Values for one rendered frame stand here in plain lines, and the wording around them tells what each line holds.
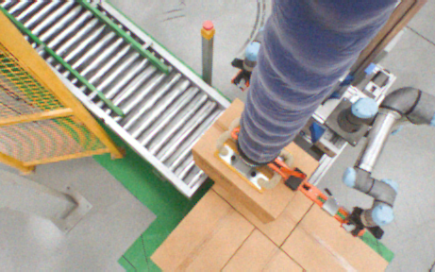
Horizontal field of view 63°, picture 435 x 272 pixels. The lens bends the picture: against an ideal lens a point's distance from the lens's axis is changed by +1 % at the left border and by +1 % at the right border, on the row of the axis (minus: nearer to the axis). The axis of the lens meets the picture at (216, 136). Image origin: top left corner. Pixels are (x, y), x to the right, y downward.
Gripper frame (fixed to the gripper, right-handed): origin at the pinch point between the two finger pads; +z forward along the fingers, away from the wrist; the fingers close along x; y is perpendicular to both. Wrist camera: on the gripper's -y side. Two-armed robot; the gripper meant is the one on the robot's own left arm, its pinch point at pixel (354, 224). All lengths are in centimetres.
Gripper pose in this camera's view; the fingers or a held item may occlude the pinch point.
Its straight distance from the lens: 190.1
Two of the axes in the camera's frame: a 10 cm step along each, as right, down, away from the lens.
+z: -0.3, 3.1, 9.5
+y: -7.7, -6.1, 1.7
